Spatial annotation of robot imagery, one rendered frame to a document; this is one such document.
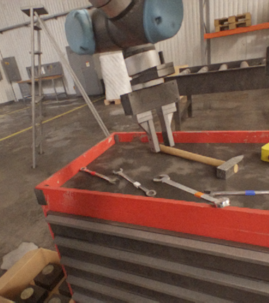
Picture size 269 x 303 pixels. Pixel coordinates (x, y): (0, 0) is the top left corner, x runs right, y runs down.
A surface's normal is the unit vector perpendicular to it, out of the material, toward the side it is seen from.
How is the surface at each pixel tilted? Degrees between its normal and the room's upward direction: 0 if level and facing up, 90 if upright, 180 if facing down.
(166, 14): 90
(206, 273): 14
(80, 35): 90
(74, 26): 89
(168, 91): 80
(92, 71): 90
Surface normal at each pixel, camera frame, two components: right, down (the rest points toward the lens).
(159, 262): -0.24, -0.80
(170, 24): 0.70, 0.15
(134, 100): 0.41, 0.11
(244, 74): -0.35, 0.40
